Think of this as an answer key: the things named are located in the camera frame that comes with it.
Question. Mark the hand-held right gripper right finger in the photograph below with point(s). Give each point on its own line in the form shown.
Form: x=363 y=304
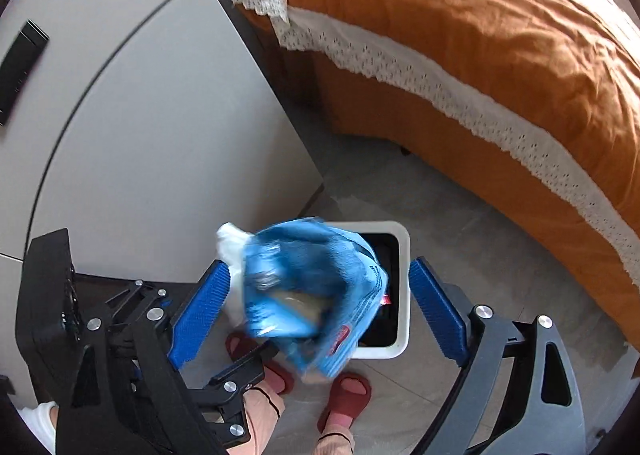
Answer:
x=440 y=315

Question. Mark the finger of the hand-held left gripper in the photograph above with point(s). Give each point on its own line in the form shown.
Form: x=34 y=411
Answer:
x=235 y=375
x=135 y=291

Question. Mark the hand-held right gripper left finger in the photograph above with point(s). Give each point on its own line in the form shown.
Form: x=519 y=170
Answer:
x=197 y=315

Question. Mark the white square trash bin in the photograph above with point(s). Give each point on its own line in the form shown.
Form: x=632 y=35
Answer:
x=387 y=347

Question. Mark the white plastic bag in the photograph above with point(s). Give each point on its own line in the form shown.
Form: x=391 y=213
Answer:
x=232 y=255

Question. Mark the blue snack packet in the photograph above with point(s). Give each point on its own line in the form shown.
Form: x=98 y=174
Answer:
x=300 y=265

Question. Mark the person's left forearm white sleeve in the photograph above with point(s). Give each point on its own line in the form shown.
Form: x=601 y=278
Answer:
x=42 y=424

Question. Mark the red slipper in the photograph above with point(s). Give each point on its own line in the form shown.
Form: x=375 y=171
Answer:
x=347 y=400
x=280 y=377

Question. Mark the person's left leg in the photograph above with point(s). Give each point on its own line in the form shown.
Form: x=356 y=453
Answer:
x=262 y=412

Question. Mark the person's leg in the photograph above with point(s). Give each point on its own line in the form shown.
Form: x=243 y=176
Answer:
x=335 y=440
x=262 y=412

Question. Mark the person's right leg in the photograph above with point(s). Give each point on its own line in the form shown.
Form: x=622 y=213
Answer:
x=335 y=440

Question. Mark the white nightstand with brown top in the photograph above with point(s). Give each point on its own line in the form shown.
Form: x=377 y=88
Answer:
x=150 y=110

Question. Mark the white lace bed skirt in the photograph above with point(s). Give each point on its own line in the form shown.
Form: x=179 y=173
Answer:
x=450 y=90

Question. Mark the orange bedspread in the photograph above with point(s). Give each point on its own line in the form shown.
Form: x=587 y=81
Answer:
x=450 y=10

